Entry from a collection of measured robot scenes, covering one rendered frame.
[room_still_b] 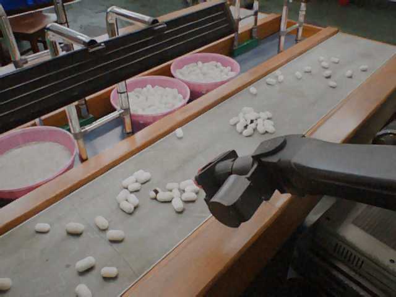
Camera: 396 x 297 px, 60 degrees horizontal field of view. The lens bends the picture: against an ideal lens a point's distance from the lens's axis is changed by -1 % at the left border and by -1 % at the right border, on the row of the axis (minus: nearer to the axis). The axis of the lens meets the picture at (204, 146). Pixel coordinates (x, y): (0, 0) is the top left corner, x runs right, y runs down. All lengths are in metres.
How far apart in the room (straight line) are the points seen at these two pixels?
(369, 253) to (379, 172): 0.83
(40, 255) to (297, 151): 0.57
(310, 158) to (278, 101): 0.80
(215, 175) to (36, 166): 0.58
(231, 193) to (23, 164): 0.68
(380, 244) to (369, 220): 0.09
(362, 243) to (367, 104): 0.44
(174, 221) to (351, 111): 0.68
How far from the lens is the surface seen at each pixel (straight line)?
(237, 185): 0.52
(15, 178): 1.02
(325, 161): 0.42
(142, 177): 0.88
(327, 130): 1.07
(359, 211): 1.27
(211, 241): 0.73
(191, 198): 0.82
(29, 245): 0.84
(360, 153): 0.40
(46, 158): 1.05
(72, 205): 0.88
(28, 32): 2.97
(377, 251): 1.19
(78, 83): 0.64
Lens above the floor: 1.35
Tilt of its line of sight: 38 degrees down
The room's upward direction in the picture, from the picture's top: straight up
